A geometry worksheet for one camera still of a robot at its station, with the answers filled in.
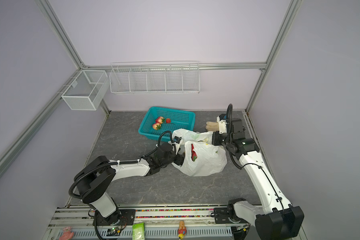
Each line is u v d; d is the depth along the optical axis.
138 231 0.68
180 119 1.12
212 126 1.12
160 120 1.09
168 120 1.12
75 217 0.75
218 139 0.67
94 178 0.47
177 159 0.78
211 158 0.72
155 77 0.99
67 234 0.68
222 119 0.67
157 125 1.06
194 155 0.72
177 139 0.76
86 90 0.96
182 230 0.68
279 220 0.37
